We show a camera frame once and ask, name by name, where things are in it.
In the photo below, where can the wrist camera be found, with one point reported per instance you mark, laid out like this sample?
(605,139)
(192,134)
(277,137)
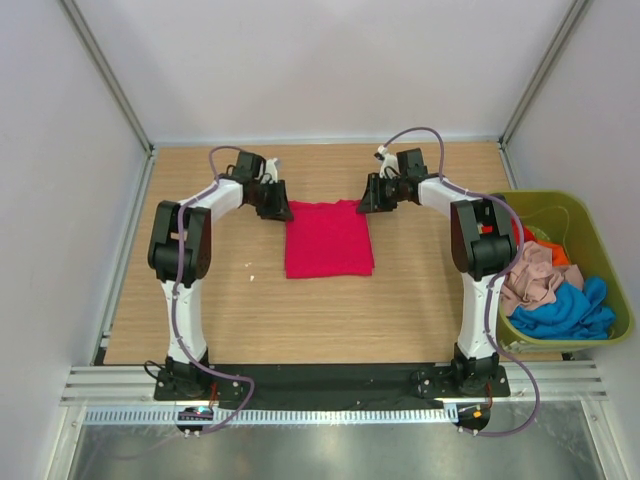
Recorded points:
(251,167)
(407,163)

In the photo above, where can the magenta red t shirt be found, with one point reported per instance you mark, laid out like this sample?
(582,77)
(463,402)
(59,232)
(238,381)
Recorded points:
(327,240)

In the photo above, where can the orange t shirt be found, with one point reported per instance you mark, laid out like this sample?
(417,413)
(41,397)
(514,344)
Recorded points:
(558,253)

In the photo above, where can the aluminium frame rail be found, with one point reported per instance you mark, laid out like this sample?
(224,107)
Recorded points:
(111,385)

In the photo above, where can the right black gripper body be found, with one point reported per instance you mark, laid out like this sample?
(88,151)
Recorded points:
(390,189)

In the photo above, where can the red t shirt in bin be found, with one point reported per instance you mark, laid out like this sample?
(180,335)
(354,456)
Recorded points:
(523,233)

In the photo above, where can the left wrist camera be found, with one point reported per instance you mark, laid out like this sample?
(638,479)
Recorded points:
(251,167)

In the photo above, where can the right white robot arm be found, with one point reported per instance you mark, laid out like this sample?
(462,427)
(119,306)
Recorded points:
(482,248)

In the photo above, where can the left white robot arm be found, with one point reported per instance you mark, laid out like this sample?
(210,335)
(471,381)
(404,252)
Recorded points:
(180,254)

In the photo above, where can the white slotted cable duct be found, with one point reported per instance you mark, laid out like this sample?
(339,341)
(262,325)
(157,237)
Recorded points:
(200,416)

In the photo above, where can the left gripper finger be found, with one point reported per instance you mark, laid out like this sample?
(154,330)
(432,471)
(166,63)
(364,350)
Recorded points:
(282,200)
(276,214)

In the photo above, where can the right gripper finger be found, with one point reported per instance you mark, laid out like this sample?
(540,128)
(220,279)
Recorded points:
(379,206)
(370,201)

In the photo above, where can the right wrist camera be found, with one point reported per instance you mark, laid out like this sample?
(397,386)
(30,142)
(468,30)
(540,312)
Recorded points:
(407,163)

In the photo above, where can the left aluminium corner post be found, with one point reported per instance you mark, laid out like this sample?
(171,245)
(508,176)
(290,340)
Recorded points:
(94,51)

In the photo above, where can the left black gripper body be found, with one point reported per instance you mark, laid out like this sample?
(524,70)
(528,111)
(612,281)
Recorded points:
(265,196)

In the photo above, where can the blue t shirt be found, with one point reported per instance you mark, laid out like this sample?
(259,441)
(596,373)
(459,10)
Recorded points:
(574,315)

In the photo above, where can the beige pink t shirt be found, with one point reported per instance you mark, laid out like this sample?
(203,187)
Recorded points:
(533,281)

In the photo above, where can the aluminium corner post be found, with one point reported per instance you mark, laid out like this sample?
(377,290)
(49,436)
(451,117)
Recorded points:
(558,43)
(94,51)

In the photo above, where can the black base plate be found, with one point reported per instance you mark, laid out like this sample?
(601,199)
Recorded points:
(323,386)

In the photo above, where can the olive green plastic bin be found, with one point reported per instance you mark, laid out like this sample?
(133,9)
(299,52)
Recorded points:
(563,219)

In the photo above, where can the right aluminium corner post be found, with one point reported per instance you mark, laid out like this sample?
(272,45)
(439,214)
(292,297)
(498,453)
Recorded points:
(558,43)

